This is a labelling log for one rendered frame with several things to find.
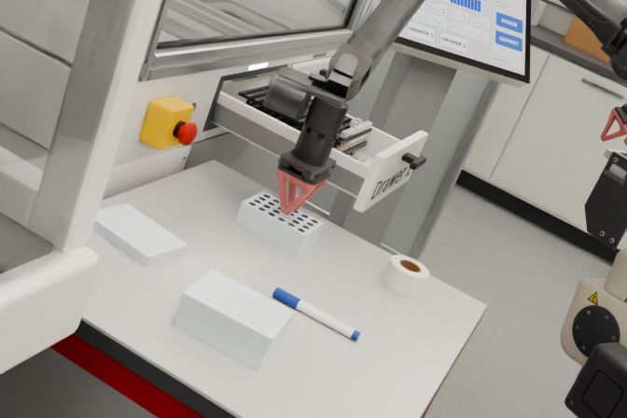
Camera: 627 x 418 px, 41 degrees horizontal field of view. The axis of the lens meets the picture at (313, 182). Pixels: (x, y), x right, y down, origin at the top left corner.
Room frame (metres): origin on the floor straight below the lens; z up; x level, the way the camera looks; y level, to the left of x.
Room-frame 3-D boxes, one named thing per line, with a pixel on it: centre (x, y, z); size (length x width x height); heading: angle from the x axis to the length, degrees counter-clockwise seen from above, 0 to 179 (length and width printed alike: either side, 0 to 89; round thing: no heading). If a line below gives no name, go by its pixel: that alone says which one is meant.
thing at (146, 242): (1.09, 0.21, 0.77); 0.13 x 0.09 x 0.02; 65
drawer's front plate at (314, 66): (1.91, 0.09, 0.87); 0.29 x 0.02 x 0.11; 163
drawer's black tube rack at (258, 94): (1.57, 0.06, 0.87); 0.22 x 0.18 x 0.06; 73
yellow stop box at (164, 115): (1.29, 0.26, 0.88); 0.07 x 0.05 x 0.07; 163
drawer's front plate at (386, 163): (1.52, -0.13, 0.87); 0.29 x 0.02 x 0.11; 163
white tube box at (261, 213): (1.30, 0.03, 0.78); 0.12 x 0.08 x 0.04; 74
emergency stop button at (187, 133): (1.28, 0.22, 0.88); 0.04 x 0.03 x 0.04; 163
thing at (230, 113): (1.58, 0.07, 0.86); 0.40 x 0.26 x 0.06; 73
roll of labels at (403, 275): (1.28, -0.20, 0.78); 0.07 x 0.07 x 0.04
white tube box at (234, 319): (0.94, 0.03, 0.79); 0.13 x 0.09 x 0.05; 79
